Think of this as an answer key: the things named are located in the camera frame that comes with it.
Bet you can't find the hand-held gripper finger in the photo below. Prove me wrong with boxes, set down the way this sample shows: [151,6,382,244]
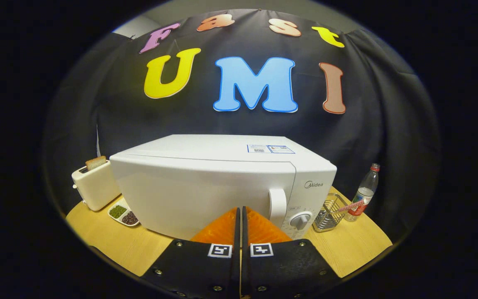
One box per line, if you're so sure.
[241,206,343,299]
[141,207,241,299]

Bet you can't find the white microwave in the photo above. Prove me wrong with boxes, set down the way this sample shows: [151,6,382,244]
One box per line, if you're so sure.
[110,134,338,241]

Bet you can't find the red striped straw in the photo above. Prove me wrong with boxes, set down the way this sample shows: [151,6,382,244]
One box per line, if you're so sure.
[334,198,368,213]

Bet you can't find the white divided bean dish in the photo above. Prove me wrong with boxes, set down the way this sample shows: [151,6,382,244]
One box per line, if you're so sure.
[107,199,141,227]

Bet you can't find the clear plastic water bottle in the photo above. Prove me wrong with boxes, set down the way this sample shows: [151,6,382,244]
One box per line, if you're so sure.
[344,163,380,222]

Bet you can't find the cream toaster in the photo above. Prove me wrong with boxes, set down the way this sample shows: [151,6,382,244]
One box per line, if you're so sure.
[71,160,122,211]

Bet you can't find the slice of toast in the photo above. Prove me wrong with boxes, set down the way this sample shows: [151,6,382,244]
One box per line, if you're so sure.
[85,156,107,171]

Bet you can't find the metal wire basket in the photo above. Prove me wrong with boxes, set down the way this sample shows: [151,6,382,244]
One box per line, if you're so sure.
[312,193,349,232]

